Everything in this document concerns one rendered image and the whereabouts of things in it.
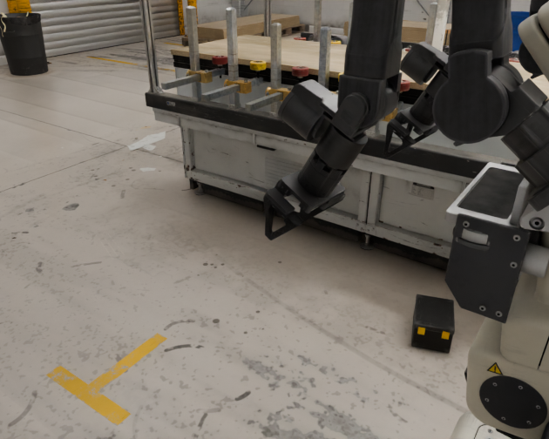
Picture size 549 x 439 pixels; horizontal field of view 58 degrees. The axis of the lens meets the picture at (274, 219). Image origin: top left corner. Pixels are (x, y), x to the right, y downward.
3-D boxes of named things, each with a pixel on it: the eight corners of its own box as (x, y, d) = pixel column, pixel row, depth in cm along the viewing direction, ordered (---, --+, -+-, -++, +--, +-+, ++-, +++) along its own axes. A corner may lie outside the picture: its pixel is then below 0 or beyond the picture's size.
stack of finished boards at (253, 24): (300, 24, 981) (300, 15, 973) (224, 40, 802) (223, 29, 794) (267, 22, 1017) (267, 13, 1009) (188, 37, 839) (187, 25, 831)
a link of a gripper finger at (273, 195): (244, 227, 77) (269, 184, 71) (272, 213, 82) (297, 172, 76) (274, 258, 75) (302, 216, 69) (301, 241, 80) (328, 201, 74)
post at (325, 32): (321, 140, 225) (328, 27, 202) (315, 138, 227) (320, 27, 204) (326, 138, 227) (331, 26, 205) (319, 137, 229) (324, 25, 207)
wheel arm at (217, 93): (206, 104, 223) (206, 94, 221) (200, 102, 224) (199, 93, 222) (263, 84, 254) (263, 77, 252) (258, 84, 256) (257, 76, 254)
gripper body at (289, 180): (274, 187, 73) (297, 149, 69) (311, 171, 81) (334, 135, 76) (306, 217, 71) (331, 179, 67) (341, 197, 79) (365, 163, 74)
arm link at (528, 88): (550, 118, 51) (559, 107, 55) (480, 48, 52) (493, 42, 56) (480, 172, 57) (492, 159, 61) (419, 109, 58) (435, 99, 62)
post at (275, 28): (276, 130, 238) (276, 23, 215) (270, 129, 239) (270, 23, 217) (281, 128, 240) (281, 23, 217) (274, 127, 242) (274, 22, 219)
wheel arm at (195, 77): (166, 91, 234) (165, 83, 232) (161, 91, 236) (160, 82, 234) (225, 75, 266) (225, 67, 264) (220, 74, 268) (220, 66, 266)
